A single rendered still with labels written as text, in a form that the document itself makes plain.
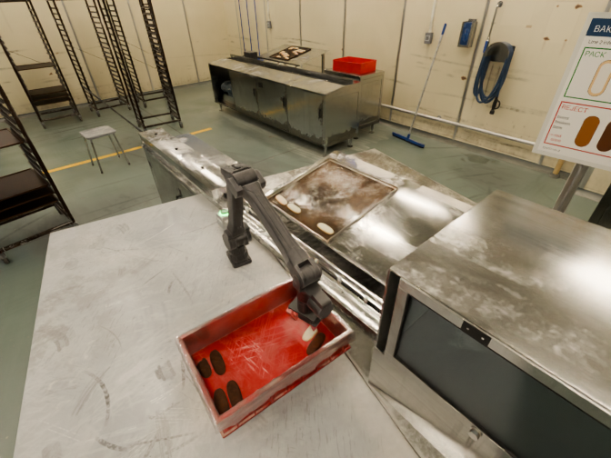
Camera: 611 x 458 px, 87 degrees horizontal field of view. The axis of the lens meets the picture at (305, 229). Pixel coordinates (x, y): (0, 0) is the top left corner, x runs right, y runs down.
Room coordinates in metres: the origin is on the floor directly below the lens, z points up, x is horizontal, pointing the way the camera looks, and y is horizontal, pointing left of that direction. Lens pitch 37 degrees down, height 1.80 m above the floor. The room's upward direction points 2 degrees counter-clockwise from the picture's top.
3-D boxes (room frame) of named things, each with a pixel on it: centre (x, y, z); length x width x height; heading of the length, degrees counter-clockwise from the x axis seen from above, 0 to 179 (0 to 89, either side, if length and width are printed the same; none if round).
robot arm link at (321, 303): (0.67, -0.02, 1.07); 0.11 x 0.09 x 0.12; 36
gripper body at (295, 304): (0.70, 0.01, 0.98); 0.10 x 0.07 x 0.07; 55
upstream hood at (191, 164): (2.11, 0.84, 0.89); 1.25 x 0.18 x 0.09; 39
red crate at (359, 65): (4.99, -0.75, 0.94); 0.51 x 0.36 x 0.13; 43
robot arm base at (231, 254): (1.12, 0.31, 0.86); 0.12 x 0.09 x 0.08; 27
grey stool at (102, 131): (3.97, 2.53, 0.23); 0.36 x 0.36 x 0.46; 45
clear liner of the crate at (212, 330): (0.63, 0.14, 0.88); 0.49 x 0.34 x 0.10; 125
